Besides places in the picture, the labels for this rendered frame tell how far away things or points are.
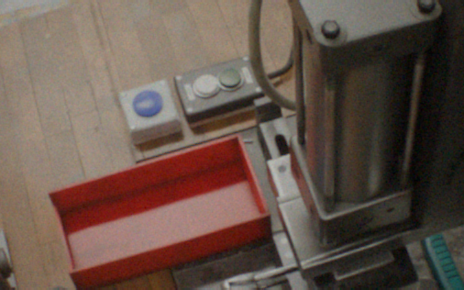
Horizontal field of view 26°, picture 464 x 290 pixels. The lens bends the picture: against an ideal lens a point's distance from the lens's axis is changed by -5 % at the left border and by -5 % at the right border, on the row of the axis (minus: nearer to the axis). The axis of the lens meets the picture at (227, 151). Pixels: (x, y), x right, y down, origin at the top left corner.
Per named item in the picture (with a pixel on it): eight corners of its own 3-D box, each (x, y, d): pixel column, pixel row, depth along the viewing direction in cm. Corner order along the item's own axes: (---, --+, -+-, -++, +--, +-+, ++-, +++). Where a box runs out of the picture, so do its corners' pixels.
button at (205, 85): (193, 86, 138) (192, 78, 136) (215, 81, 138) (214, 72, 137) (200, 104, 137) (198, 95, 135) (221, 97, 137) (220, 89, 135)
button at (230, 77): (216, 80, 138) (215, 71, 137) (237, 73, 139) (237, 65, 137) (223, 97, 137) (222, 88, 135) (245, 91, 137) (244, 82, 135)
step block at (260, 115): (257, 139, 135) (253, 100, 128) (279, 133, 135) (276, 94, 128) (273, 181, 132) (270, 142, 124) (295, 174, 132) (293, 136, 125)
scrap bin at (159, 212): (57, 214, 132) (47, 190, 126) (243, 158, 134) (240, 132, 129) (78, 294, 125) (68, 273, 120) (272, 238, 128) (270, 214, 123)
